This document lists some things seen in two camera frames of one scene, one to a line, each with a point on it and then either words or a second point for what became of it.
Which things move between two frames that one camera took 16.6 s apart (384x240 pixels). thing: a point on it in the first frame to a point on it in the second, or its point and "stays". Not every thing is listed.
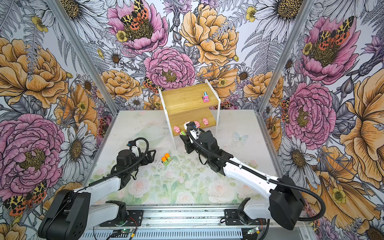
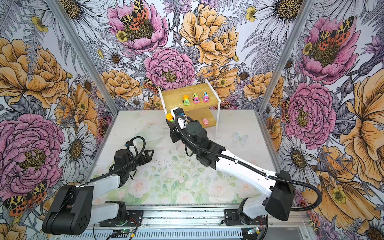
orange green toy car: x=167 y=155 to x=186 y=100
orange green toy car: x=165 y=162 to x=169 y=117
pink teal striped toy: x=205 y=97 stays
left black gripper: x=146 y=161 stays
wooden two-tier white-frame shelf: x=199 y=104 stays
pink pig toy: x=205 y=121 stays
